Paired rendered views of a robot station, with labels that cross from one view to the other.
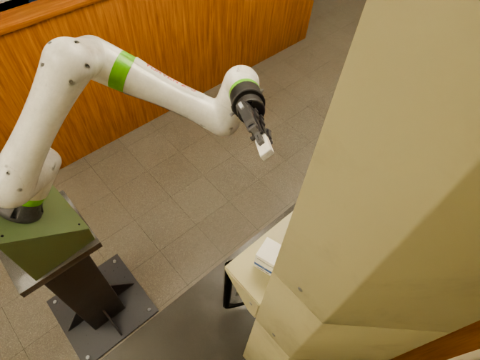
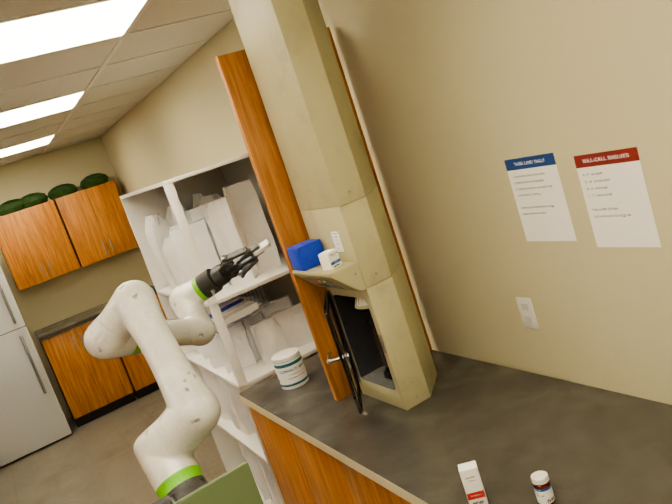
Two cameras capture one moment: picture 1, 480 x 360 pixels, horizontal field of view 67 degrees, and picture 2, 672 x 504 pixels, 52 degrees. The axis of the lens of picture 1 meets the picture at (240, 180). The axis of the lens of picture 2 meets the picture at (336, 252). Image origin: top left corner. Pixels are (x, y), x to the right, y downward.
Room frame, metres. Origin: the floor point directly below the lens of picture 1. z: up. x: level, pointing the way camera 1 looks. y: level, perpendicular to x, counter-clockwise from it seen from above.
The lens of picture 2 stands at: (-0.53, 2.11, 1.97)
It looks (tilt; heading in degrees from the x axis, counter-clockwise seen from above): 10 degrees down; 291
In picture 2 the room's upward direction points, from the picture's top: 19 degrees counter-clockwise
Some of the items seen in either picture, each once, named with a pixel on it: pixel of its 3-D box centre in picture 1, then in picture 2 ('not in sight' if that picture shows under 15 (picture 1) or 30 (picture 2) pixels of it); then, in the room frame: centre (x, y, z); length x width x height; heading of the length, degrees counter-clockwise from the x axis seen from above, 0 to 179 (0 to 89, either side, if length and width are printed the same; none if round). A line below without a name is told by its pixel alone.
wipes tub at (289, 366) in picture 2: not in sight; (290, 368); (0.85, -0.53, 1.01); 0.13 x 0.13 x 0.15
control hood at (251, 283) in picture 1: (288, 251); (327, 279); (0.38, -0.13, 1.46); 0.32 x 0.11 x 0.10; 136
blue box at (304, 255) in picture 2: not in sight; (306, 254); (0.46, -0.20, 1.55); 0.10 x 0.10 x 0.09; 46
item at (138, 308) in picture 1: (80, 281); not in sight; (0.58, 0.75, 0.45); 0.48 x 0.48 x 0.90; 46
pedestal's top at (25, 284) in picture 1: (45, 239); not in sight; (0.58, 0.75, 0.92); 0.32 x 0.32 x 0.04; 46
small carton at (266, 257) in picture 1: (269, 257); (329, 259); (0.33, -0.08, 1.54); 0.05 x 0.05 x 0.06; 62
